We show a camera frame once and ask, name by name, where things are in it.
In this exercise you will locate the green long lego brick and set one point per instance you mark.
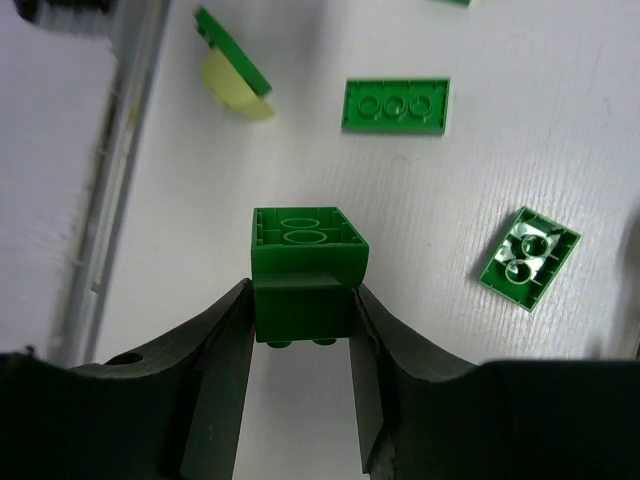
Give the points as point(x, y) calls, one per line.
point(396, 106)

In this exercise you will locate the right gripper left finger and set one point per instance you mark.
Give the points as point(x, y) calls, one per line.
point(168, 409)

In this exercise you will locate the green sloped lego brick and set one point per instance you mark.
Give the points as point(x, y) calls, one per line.
point(306, 265)

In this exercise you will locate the green 2x3 lego brick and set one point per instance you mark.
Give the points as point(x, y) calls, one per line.
point(531, 253)

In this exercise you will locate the light green lego on plate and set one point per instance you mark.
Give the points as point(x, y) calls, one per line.
point(231, 90)

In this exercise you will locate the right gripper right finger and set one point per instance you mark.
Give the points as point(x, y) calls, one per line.
point(424, 413)

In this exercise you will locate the green flat lego plate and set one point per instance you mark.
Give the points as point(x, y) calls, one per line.
point(216, 36)

